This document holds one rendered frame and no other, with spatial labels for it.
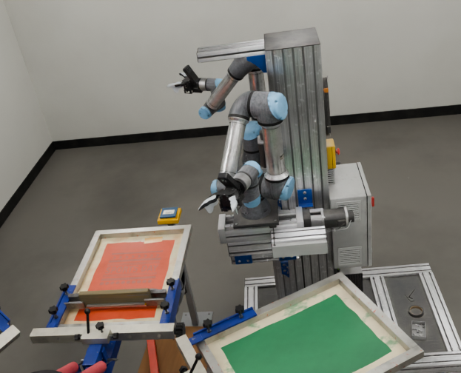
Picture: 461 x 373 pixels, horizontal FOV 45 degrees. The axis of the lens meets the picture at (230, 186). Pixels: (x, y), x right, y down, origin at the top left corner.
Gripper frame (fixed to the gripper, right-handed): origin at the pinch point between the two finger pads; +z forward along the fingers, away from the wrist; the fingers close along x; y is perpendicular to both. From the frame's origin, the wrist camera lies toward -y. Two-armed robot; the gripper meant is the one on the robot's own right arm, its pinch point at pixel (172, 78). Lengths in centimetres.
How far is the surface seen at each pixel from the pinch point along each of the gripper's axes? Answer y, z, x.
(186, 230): 61, -28, -62
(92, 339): 40, -36, -151
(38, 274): 161, 151, -59
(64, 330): 43, -17, -150
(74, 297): 49, -4, -130
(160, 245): 62, -18, -75
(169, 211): 65, -5, -46
